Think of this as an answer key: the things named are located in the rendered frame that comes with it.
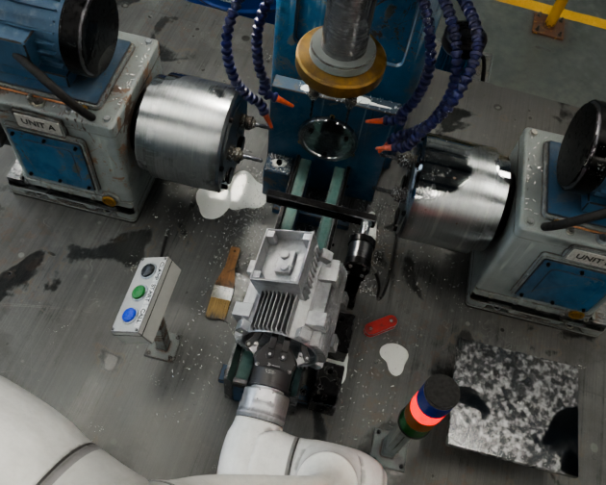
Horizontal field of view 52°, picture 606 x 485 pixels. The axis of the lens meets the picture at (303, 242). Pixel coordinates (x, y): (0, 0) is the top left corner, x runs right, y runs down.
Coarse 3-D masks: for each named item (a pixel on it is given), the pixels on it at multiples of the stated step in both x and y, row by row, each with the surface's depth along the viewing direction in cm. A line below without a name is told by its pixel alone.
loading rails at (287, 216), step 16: (304, 160) 160; (304, 176) 157; (336, 176) 158; (288, 192) 153; (304, 192) 161; (336, 192) 156; (272, 208) 163; (288, 208) 152; (288, 224) 149; (320, 224) 150; (336, 224) 149; (320, 240) 148; (240, 352) 131; (224, 368) 140; (240, 368) 130; (304, 368) 130; (224, 384) 130; (240, 384) 128; (304, 384) 140; (304, 400) 138
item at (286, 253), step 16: (272, 240) 124; (288, 240) 125; (304, 240) 121; (272, 256) 124; (288, 256) 121; (304, 256) 122; (272, 272) 121; (288, 272) 119; (304, 272) 118; (256, 288) 121; (272, 288) 119; (288, 288) 117; (304, 288) 118
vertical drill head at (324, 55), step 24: (336, 0) 107; (360, 0) 106; (336, 24) 111; (360, 24) 110; (312, 48) 119; (336, 48) 115; (360, 48) 116; (312, 72) 118; (336, 72) 117; (360, 72) 118; (384, 72) 121; (312, 96) 125; (336, 96) 119
